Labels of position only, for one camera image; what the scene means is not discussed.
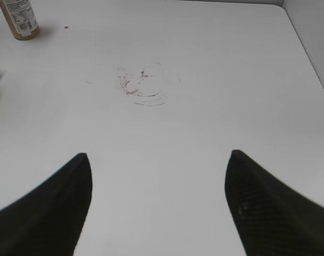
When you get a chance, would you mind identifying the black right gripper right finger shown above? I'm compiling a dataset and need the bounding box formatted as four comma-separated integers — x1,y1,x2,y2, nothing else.
224,150,324,255

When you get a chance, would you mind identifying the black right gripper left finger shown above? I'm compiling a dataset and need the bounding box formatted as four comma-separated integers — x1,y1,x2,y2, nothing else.
0,153,93,255

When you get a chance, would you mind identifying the orange juice bottle white cap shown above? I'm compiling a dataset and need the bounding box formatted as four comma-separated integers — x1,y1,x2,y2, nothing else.
0,0,40,41

